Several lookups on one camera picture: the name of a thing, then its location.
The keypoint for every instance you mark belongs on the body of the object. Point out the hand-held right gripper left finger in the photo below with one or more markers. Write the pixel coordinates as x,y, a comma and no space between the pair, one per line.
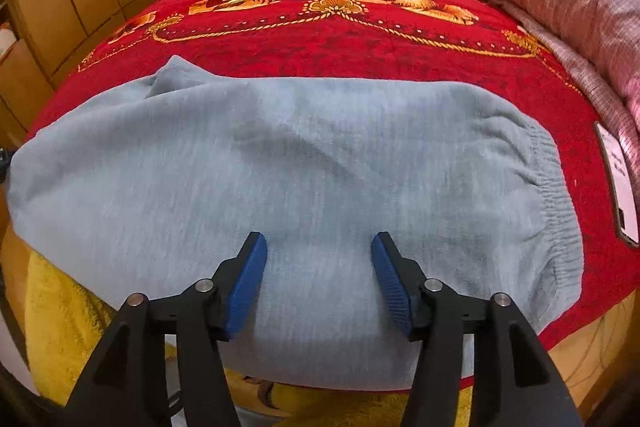
247,277

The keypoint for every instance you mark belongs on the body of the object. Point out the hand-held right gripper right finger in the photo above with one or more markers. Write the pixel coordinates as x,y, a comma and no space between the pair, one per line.
390,277

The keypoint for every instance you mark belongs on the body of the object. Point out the grey pants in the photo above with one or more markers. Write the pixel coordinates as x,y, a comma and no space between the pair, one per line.
300,157

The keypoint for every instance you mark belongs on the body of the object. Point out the yellow fuzzy blanket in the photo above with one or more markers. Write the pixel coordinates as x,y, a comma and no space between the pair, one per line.
55,317

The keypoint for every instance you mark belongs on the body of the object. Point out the red printed blanket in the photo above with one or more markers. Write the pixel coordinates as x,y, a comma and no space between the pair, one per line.
350,52

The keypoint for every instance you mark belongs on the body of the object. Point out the smartphone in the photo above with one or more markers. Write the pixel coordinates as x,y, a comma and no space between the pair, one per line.
617,177

